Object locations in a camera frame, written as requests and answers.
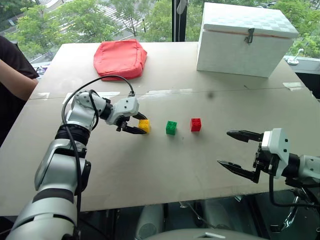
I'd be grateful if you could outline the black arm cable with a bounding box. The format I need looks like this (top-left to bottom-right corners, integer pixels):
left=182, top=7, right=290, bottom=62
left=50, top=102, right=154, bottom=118
left=61, top=74, right=136, bottom=240
left=268, top=170, right=320, bottom=209

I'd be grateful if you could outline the red fabric pouch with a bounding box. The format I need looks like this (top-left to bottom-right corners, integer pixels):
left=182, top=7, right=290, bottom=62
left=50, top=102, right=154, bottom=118
left=93, top=38, right=148, bottom=81

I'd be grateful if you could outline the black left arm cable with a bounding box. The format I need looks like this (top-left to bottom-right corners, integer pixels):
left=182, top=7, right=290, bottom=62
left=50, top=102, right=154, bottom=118
left=61, top=74, right=136, bottom=240

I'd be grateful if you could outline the red toy brick cube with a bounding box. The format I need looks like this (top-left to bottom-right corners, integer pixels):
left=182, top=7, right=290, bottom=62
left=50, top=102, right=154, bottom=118
left=190, top=117, right=203, bottom=133

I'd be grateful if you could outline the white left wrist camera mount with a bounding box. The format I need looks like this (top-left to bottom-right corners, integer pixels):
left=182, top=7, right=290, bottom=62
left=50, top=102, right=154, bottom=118
left=104, top=96, right=140, bottom=126

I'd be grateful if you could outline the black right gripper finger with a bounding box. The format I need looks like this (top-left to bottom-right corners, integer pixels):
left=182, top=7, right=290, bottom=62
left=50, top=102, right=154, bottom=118
left=226, top=129, right=265, bottom=144
left=216, top=159, right=261, bottom=184

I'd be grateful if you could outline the black window frame post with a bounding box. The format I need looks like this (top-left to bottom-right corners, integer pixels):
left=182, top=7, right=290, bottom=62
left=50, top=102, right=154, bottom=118
left=171, top=0, right=189, bottom=43

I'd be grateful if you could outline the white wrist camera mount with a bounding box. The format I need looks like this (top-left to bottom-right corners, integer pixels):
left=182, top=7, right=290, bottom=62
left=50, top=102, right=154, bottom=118
left=104, top=96, right=140, bottom=126
left=261, top=127, right=291, bottom=180

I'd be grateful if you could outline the grey rounded robot torso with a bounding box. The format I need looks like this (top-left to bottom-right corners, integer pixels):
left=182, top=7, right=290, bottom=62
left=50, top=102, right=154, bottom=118
left=149, top=227, right=267, bottom=240

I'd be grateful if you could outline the person in dark shirt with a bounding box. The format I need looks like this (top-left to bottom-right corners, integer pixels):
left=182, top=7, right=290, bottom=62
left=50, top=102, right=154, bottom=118
left=0, top=35, right=40, bottom=149

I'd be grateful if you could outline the chrome curved frame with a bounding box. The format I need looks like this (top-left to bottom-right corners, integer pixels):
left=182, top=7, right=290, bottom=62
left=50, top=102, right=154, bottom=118
left=269, top=187, right=309, bottom=234

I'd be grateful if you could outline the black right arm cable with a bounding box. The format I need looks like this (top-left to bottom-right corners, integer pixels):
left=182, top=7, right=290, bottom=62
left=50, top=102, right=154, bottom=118
left=268, top=170, right=320, bottom=209

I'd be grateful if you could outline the green toy brick cube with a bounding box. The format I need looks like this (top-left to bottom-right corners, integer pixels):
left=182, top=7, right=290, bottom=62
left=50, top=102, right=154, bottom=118
left=165, top=120, right=178, bottom=136

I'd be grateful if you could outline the grey rounded leg cover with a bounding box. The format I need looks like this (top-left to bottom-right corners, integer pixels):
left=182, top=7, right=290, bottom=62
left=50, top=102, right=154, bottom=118
left=135, top=203, right=166, bottom=240

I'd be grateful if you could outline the white lidded box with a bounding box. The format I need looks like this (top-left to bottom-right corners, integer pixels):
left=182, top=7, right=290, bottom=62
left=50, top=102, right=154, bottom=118
left=195, top=1, right=300, bottom=79

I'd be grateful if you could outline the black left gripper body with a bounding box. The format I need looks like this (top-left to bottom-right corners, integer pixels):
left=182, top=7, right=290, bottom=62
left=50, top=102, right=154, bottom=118
left=115, top=115, right=136, bottom=133

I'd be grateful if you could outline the metal box latch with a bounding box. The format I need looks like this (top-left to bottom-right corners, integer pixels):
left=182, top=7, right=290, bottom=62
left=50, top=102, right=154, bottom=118
left=244, top=27, right=256, bottom=45

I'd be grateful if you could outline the yellow toy brick cube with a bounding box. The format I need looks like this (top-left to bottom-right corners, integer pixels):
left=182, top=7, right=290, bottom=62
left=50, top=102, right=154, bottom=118
left=138, top=119, right=152, bottom=134

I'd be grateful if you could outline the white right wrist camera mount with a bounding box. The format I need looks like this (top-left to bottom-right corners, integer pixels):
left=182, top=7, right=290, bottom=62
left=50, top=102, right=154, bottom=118
left=261, top=127, right=291, bottom=180

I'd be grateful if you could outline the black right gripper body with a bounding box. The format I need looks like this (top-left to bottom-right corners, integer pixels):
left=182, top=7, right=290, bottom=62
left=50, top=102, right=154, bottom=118
left=252, top=145, right=279, bottom=176

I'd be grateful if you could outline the small white stand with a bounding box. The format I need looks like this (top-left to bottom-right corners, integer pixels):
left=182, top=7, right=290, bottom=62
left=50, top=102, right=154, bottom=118
left=285, top=48, right=305, bottom=66

